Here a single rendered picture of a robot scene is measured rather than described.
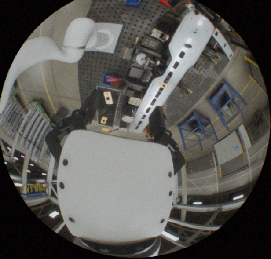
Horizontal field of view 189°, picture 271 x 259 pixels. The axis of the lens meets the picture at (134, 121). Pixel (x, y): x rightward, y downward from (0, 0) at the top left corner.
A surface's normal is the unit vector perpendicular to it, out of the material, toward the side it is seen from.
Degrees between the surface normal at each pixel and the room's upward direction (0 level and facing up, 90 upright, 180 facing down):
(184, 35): 0
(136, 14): 0
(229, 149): 90
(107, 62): 0
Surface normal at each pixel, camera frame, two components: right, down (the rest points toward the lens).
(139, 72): -0.04, 0.80
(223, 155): -0.95, -0.22
